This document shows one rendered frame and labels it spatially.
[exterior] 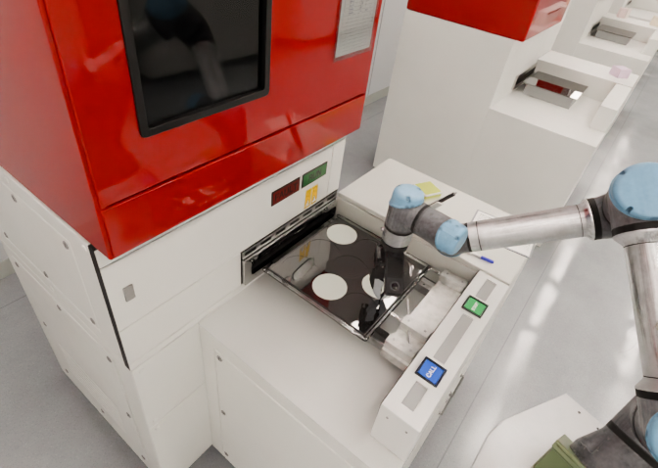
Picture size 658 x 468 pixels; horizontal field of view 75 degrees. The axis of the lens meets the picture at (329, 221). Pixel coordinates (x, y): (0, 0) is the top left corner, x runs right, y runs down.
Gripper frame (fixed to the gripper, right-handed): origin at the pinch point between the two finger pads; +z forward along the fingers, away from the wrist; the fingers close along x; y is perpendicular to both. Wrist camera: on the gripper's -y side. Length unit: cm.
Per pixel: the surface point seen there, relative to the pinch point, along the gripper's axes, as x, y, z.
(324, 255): 16.6, 16.1, 1.4
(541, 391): -98, 35, 91
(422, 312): -12.6, -0.8, 3.3
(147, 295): 56, -18, -12
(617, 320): -160, 87, 91
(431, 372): -9.5, -25.3, -5.2
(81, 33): 54, -24, -70
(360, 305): 5.4, -2.5, 1.4
